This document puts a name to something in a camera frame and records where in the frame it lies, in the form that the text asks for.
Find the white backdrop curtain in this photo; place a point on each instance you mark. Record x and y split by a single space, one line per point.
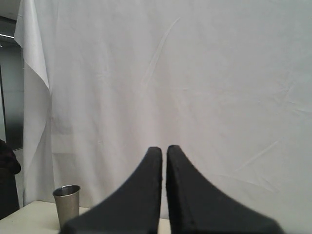
230 81

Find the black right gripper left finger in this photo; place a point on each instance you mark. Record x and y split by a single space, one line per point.
134 208

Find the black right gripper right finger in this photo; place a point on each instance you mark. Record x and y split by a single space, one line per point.
196 206

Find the stainless steel cup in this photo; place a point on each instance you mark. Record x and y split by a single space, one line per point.
67 202

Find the person in dark clothing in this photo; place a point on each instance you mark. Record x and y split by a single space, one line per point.
9 167

